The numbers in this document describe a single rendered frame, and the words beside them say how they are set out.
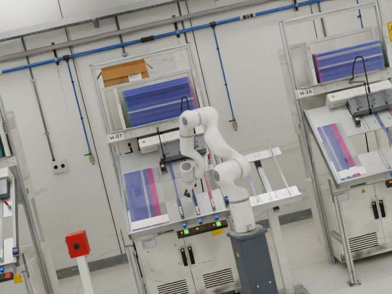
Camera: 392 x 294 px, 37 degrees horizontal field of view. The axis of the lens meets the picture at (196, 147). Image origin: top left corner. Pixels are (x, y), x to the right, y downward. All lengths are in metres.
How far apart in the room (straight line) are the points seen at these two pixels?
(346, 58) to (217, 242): 1.66
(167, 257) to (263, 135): 2.08
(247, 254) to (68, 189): 2.95
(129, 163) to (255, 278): 1.42
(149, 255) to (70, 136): 1.97
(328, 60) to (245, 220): 1.63
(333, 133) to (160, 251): 1.52
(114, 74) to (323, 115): 1.64
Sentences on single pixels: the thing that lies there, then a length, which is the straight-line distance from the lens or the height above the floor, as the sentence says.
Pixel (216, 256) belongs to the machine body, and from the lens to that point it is 4.32.
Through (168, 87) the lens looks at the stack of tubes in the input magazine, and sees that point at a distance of 4.27.
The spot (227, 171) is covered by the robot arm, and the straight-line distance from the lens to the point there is 3.24.
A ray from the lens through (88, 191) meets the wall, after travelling 5.90.
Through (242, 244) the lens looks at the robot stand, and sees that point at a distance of 3.32.
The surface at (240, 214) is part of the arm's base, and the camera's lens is 3.32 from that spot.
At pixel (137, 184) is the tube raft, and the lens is 4.15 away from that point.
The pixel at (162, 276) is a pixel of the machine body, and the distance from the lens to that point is 4.34.
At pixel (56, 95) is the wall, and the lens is 5.86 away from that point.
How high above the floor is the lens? 1.58
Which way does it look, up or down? 6 degrees down
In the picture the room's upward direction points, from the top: 13 degrees counter-clockwise
